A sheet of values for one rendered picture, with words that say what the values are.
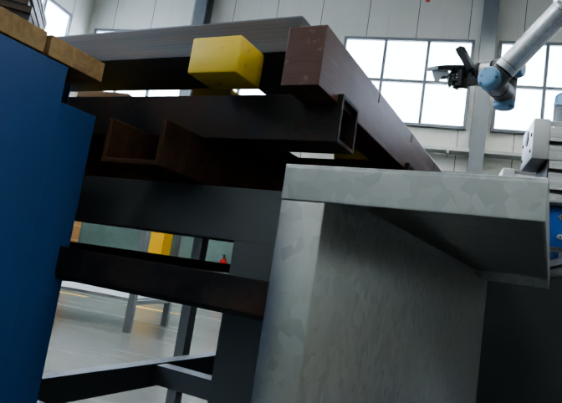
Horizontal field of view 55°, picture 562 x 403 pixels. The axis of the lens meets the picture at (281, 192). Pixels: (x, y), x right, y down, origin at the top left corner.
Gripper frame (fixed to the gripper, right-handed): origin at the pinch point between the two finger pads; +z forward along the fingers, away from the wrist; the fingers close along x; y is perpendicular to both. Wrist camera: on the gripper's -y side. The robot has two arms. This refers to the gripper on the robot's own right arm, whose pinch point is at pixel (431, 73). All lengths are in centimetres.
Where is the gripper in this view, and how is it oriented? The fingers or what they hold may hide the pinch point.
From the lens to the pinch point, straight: 231.2
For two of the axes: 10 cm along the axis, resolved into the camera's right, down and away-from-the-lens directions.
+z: -7.5, -0.2, 6.6
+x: 6.6, 0.7, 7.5
